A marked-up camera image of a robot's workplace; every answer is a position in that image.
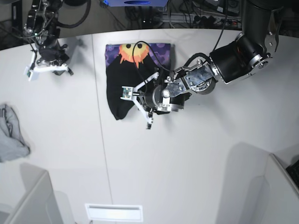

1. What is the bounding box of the black monitor stand left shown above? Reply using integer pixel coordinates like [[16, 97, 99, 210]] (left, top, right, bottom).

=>
[[11, 0, 23, 33]]

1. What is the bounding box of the white bin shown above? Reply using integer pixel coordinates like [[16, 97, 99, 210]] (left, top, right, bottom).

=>
[[241, 154, 299, 224], [0, 169, 76, 224]]

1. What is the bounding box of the black keyboard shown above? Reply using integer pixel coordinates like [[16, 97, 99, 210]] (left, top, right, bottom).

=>
[[286, 161, 299, 187]]

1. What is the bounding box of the white bin right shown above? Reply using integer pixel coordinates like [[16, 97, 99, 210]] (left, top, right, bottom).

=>
[[241, 154, 299, 224]]

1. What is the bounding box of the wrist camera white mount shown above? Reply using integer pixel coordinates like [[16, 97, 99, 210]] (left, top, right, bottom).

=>
[[120, 71, 159, 130], [24, 63, 73, 81]]

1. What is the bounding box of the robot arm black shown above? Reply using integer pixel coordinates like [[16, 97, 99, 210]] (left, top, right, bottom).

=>
[[138, 0, 284, 114], [24, 0, 92, 80]]

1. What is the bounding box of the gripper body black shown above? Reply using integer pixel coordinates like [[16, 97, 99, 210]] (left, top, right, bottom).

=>
[[140, 86, 186, 114], [36, 43, 70, 75]]

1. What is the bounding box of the black T-shirt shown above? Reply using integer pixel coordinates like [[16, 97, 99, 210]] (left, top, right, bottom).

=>
[[105, 42, 171, 120]]

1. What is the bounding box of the blue box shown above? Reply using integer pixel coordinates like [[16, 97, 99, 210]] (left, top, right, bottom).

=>
[[104, 0, 168, 7]]

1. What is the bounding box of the grey crumpled cloth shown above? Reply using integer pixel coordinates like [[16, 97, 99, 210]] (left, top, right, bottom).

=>
[[0, 104, 30, 163]]

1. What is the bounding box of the white bin left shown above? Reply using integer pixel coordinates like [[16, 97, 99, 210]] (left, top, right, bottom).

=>
[[0, 169, 76, 224]]

